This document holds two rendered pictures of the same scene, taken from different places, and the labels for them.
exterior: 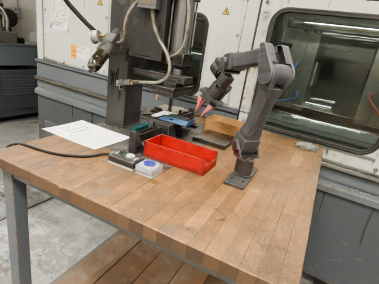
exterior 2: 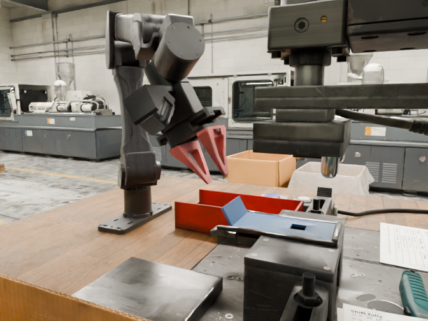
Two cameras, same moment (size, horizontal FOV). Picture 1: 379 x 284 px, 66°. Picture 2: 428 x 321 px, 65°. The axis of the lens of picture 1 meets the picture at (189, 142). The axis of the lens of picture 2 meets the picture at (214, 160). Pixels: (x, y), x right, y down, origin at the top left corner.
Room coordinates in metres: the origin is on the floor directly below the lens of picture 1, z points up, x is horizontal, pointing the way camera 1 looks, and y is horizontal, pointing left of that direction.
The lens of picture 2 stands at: (1.69, -0.02, 1.16)
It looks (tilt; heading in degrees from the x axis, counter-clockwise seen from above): 9 degrees down; 181
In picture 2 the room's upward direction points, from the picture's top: straight up
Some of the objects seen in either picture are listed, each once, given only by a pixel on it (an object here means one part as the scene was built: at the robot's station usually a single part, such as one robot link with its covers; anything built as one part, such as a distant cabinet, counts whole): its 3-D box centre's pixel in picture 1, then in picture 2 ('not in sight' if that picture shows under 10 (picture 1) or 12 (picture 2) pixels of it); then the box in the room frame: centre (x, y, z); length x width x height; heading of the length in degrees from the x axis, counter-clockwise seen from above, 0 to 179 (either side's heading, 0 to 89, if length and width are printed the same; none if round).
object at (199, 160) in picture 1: (180, 153); (239, 214); (1.00, 0.03, 0.93); 0.25 x 0.12 x 0.06; 66
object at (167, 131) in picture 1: (170, 129); (300, 265); (1.25, 0.10, 0.94); 0.20 x 0.10 x 0.07; 156
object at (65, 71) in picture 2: not in sight; (71, 86); (-6.18, -3.40, 1.60); 2.54 x 0.84 x 1.26; 63
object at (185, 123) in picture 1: (176, 118); (278, 216); (1.23, 0.07, 1.00); 0.15 x 0.07 x 0.03; 66
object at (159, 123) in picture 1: (171, 120); (302, 237); (1.25, 0.10, 0.98); 0.20 x 0.10 x 0.01; 156
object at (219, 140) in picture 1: (215, 138); (140, 301); (1.30, -0.12, 0.91); 0.17 x 0.16 x 0.02; 156
